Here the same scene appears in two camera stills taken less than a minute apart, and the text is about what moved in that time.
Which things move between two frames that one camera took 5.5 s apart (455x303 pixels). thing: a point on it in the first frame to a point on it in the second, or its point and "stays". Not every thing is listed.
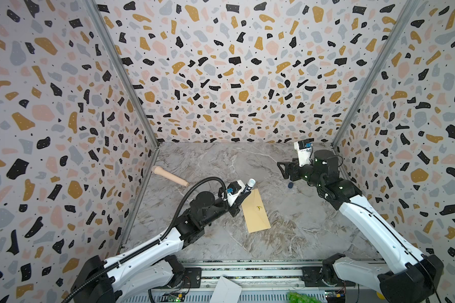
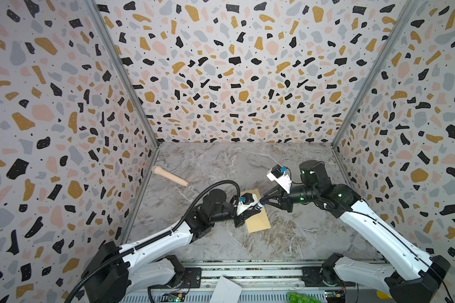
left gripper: [234, 207] to [242, 217]
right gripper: [296, 168] to [282, 195]
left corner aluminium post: [97, 11] stays
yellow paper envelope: [254, 212] stays
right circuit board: [335, 296] stays
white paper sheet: [226, 291] stays
